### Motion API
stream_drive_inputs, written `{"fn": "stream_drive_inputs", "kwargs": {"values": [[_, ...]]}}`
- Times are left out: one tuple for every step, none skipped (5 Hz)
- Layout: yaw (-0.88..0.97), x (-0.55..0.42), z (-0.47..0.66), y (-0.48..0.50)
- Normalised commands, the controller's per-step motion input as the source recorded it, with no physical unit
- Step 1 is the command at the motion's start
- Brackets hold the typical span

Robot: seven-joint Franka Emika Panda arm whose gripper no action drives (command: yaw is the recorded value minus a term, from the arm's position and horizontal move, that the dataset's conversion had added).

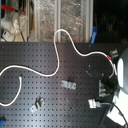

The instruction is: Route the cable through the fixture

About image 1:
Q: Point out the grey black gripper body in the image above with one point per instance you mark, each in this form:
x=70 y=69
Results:
x=109 y=86

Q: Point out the blue object bottom left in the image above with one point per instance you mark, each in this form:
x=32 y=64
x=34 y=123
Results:
x=2 y=120

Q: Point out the grey cable clip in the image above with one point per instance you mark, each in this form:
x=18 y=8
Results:
x=38 y=104
x=68 y=84

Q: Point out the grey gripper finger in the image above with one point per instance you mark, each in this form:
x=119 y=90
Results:
x=101 y=89

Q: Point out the white device with wires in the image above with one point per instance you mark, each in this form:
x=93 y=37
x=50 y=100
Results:
x=14 y=20

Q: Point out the grey cable clip centre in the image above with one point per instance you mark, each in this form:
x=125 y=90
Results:
x=68 y=84

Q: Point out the black perforated board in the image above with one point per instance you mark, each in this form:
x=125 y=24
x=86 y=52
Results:
x=35 y=70

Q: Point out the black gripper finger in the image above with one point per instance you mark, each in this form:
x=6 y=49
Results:
x=93 y=72

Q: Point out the grey cable clip lower left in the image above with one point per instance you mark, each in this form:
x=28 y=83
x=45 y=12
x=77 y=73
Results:
x=38 y=104

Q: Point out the clear plastic bin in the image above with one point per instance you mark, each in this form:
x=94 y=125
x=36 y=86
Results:
x=75 y=16

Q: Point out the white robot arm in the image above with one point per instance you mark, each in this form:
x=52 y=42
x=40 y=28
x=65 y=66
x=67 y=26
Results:
x=118 y=99

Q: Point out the blue handled tool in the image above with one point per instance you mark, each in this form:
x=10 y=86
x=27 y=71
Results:
x=94 y=34

